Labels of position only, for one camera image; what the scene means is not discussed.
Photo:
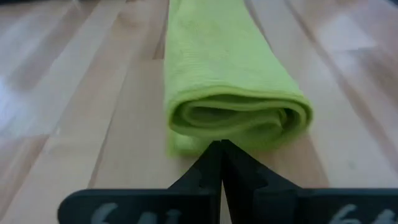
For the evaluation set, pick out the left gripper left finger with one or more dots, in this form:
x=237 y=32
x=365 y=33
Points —
x=186 y=205

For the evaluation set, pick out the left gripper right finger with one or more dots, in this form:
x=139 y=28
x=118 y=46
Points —
x=264 y=202

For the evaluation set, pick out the lime green microfiber towel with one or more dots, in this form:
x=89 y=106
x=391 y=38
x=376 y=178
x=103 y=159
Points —
x=224 y=62

